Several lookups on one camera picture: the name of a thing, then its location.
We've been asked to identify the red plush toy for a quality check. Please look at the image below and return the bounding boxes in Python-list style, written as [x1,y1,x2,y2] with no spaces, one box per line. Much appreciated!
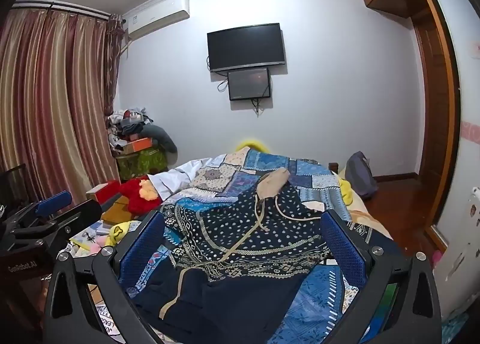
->
[119,176,163,217]

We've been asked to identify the white wall air conditioner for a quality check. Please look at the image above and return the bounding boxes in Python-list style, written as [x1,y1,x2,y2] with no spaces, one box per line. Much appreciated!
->
[128,0,190,40]

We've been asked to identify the orange box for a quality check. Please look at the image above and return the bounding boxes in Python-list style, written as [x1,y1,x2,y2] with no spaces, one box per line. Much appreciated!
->
[121,138,153,155]

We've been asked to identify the small black wall monitor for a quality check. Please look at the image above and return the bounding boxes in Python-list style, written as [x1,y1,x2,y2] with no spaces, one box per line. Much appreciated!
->
[227,68,271,101]

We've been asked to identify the striped red gold curtain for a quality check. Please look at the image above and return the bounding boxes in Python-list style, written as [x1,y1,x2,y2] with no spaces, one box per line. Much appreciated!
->
[1,8,123,204]

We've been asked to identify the white stickered cabinet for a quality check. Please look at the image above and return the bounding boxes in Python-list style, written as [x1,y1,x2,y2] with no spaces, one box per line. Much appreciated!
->
[433,187,479,321]

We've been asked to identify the black wall television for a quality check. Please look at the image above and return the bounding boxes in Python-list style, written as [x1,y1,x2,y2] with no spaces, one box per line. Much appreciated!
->
[207,22,287,72]

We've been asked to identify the blue patchwork quilt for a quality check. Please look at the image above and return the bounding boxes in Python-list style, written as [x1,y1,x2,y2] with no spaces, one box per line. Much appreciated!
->
[123,147,362,344]

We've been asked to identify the grey bag on floor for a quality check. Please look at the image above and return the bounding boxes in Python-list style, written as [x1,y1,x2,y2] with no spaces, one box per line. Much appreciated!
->
[345,151,378,199]

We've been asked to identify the navy patterned hooded sweatshirt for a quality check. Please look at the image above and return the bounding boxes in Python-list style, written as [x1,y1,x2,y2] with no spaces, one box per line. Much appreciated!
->
[133,168,329,343]

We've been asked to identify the pile of clothes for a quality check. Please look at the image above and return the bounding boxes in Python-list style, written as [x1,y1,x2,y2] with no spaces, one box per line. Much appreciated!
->
[106,108,178,154]

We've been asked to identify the white pillow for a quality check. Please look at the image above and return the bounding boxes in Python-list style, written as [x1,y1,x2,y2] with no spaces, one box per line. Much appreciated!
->
[147,158,212,201]

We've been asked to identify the peach bed sheet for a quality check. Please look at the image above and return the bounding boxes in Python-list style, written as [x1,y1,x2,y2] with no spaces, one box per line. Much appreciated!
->
[337,175,392,239]

